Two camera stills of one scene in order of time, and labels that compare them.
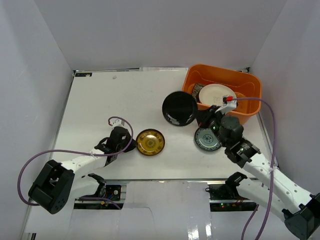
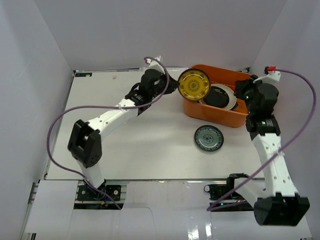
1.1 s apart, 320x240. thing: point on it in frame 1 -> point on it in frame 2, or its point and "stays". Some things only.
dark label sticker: [82, 74] stays
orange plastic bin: [244, 84] stays
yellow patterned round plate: [150, 142] -> [194, 84]
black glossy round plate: [179, 108] -> [217, 97]
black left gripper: [129, 144] -> [170, 86]
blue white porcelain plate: [207, 139] stays
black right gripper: [202, 116] -> [241, 86]
